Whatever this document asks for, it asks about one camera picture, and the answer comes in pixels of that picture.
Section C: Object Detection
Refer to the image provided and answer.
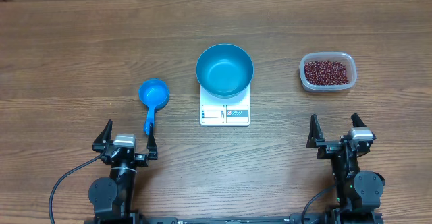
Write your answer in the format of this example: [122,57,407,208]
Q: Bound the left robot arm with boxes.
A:
[88,120,158,224]

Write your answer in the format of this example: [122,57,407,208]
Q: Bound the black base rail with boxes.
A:
[104,213,384,224]

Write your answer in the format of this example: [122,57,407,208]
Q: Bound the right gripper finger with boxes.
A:
[306,114,325,148]
[351,113,366,128]

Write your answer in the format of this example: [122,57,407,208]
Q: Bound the right black cable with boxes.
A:
[300,181,338,224]

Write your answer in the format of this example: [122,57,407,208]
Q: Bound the black cable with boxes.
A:
[49,151,107,224]
[300,181,338,224]

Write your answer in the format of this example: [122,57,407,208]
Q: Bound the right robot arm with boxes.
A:
[300,113,385,223]

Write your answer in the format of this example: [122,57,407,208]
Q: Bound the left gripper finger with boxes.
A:
[93,119,113,144]
[147,123,157,155]

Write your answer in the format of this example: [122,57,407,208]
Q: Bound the white kitchen scale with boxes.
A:
[199,86,251,127]

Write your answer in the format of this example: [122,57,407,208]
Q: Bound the blue measuring scoop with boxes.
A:
[138,78,169,135]

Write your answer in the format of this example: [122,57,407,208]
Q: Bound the left black cable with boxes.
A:
[49,151,107,224]

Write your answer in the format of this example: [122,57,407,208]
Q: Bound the teal bowl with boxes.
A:
[196,43,254,98]

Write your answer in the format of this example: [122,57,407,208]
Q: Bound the red beans in container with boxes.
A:
[304,60,349,86]

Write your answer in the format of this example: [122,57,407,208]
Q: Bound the clear plastic bean container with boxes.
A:
[299,52,358,92]

